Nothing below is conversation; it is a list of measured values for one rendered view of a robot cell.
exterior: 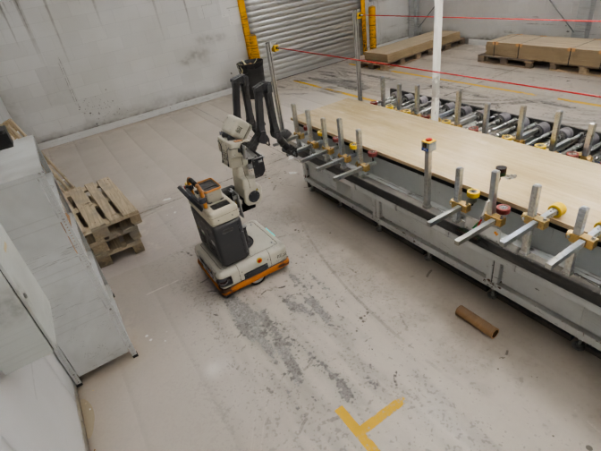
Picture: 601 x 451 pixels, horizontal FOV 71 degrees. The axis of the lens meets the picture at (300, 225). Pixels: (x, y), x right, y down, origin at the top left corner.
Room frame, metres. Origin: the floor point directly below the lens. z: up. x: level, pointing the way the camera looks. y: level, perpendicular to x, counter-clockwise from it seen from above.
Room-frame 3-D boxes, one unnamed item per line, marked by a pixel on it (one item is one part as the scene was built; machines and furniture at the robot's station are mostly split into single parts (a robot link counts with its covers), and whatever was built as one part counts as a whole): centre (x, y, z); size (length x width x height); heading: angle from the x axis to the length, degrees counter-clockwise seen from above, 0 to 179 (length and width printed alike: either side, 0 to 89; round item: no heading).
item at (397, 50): (10.39, -3.33, 0.23); 2.41 x 0.77 x 0.17; 119
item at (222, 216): (3.09, 0.66, 0.59); 0.55 x 0.34 x 0.83; 28
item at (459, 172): (2.34, -1.05, 0.87); 0.04 x 0.04 x 0.48; 28
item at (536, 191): (1.89, -1.29, 0.93); 0.04 x 0.04 x 0.48; 28
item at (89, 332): (2.55, 1.78, 0.78); 0.90 x 0.45 x 1.55; 28
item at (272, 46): (4.40, -0.01, 1.20); 0.15 x 0.12 x 1.00; 28
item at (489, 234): (2.13, -1.13, 0.75); 0.26 x 0.01 x 0.10; 28
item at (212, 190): (3.08, 0.68, 0.87); 0.23 x 0.15 x 0.11; 28
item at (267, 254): (3.13, 0.58, 0.16); 0.67 x 0.64 x 0.25; 118
